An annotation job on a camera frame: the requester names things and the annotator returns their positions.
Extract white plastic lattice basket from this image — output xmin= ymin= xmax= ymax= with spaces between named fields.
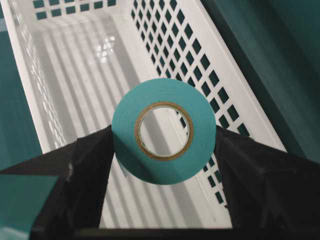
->
xmin=0 ymin=0 xmax=286 ymax=228

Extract teal tape roll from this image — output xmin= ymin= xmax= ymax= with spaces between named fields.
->
xmin=111 ymin=78 xmax=216 ymax=185

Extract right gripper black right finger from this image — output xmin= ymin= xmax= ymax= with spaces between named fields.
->
xmin=214 ymin=127 xmax=320 ymax=240

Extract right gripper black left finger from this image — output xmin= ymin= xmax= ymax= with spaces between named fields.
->
xmin=0 ymin=126 xmax=114 ymax=240

